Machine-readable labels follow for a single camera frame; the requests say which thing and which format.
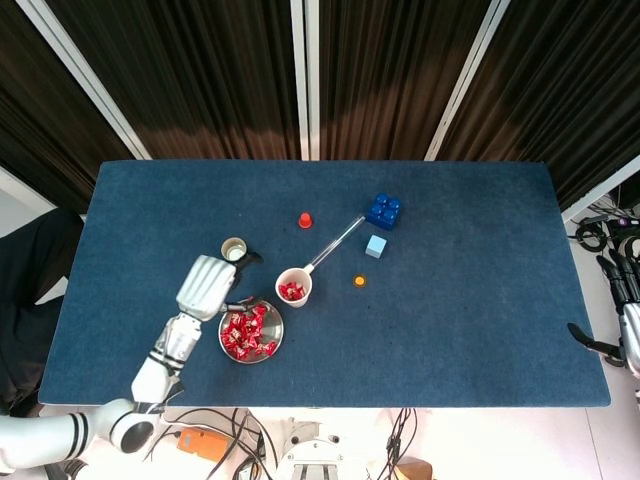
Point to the light blue cube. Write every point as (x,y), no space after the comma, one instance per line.
(376,246)

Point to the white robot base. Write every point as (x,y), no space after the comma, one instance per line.
(312,460)

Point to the clear glass test tube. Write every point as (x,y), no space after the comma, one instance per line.
(334,243)

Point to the round steel plate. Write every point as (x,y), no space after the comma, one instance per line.
(274,327)

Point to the white double partition post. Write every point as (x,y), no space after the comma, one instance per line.
(312,75)

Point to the small black paper cup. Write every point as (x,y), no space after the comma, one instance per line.
(233,249)

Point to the brown wooden thing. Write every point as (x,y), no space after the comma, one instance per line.
(412,470)

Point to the white paper cup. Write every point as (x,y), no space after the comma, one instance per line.
(298,302)

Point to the orange device box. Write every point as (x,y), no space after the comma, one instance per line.
(205,444)

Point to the orange round disc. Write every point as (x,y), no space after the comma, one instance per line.
(359,281)

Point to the red candy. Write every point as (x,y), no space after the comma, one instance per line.
(240,351)
(256,345)
(250,326)
(227,340)
(300,290)
(235,320)
(260,311)
(286,291)
(270,348)

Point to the red small cone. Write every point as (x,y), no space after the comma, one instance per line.
(305,220)

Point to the dark brown curtain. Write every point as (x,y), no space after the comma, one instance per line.
(40,100)
(565,75)
(390,75)
(190,75)

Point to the dark blue building block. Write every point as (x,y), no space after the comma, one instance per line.
(385,210)

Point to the blue table cloth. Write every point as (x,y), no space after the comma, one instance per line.
(450,325)

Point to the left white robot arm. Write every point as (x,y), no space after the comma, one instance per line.
(155,375)

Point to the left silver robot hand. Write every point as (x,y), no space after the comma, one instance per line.
(205,287)

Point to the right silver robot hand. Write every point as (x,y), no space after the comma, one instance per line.
(631,330)

